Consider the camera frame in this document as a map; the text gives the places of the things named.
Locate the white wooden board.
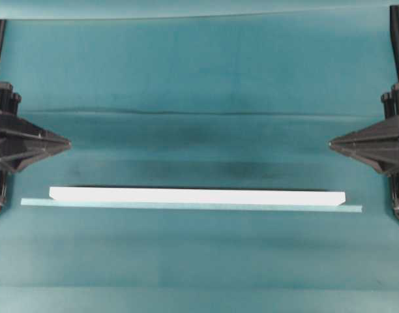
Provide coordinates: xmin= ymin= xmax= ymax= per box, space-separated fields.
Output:
xmin=49 ymin=186 xmax=346 ymax=206

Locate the teal table cloth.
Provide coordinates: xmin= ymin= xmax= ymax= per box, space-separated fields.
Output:
xmin=0 ymin=7 xmax=399 ymax=312

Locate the light teal tape strip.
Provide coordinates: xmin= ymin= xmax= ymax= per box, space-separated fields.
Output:
xmin=21 ymin=198 xmax=362 ymax=213

